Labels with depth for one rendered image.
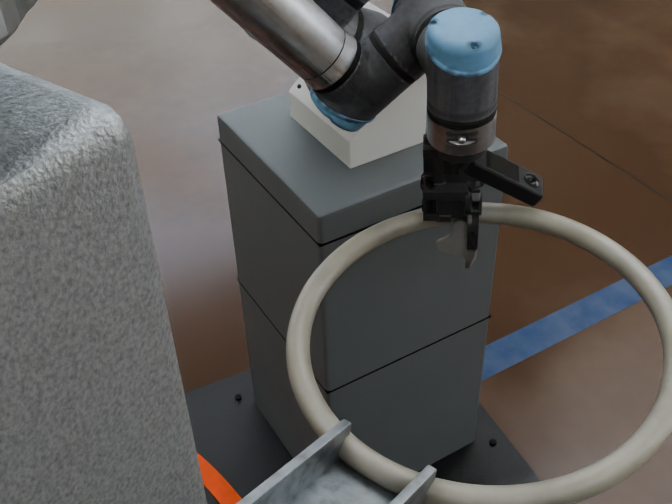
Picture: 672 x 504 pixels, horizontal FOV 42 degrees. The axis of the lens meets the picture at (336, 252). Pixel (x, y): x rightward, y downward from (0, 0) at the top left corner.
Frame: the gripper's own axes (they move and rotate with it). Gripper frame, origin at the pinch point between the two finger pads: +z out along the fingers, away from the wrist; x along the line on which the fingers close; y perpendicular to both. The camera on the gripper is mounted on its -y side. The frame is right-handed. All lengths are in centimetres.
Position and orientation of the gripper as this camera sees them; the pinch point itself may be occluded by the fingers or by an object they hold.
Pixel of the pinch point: (472, 249)
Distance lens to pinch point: 130.7
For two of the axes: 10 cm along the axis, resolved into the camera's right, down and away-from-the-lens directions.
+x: -0.9, 6.8, -7.2
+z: 0.8, 7.3, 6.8
